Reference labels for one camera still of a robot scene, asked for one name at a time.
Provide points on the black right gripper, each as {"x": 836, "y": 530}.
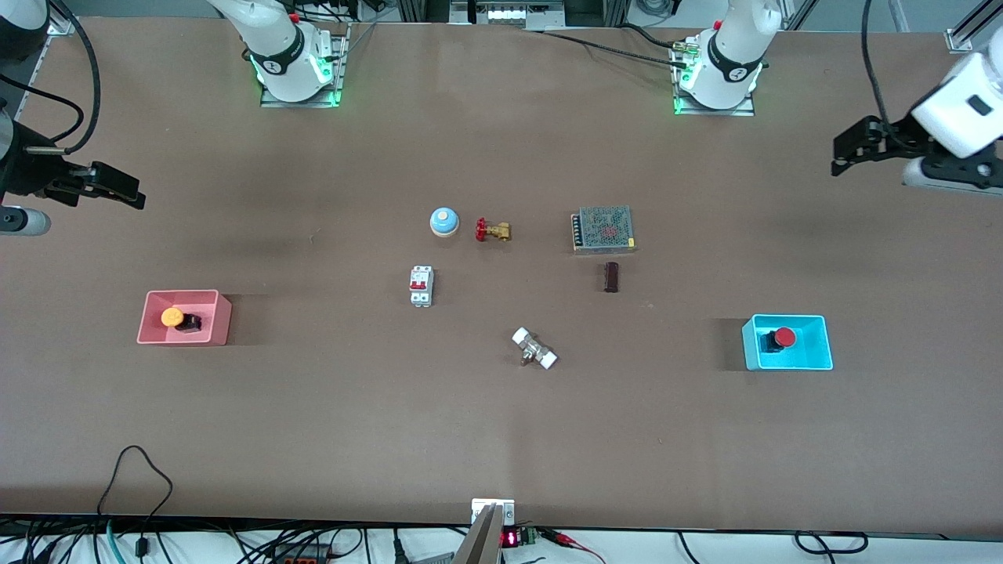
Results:
{"x": 33, "y": 178}

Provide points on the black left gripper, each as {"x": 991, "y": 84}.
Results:
{"x": 896, "y": 137}

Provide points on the yellow push button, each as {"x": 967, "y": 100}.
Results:
{"x": 173, "y": 317}

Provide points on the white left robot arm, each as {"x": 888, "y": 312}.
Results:
{"x": 729, "y": 63}

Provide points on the pink plastic bin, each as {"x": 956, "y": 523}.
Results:
{"x": 215, "y": 321}

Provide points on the red push button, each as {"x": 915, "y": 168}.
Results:
{"x": 784, "y": 338}

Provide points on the cyan plastic bin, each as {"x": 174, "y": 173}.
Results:
{"x": 811, "y": 348}

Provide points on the metal mesh power supply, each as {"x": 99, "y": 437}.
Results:
{"x": 603, "y": 229}

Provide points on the dark brown small block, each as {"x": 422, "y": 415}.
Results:
{"x": 611, "y": 276}

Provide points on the blue round bell button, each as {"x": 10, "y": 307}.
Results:
{"x": 443, "y": 222}

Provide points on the white capped metal fitting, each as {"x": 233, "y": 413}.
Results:
{"x": 534, "y": 348}

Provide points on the grey metal bar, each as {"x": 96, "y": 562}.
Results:
{"x": 479, "y": 542}

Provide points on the red digit display module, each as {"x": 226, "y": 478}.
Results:
{"x": 513, "y": 537}

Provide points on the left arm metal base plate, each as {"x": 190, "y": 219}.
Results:
{"x": 748, "y": 108}

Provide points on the aluminium profile rail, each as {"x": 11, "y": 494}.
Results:
{"x": 972, "y": 27}
{"x": 39, "y": 70}

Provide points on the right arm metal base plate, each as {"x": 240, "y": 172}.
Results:
{"x": 338, "y": 74}

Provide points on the white circuit breaker red switch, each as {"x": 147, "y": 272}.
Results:
{"x": 421, "y": 286}

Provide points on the white mounting bracket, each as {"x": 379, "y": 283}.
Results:
{"x": 508, "y": 511}

